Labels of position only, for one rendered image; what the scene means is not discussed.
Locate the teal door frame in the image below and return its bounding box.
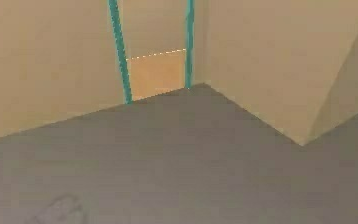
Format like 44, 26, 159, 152
107, 0, 196, 105

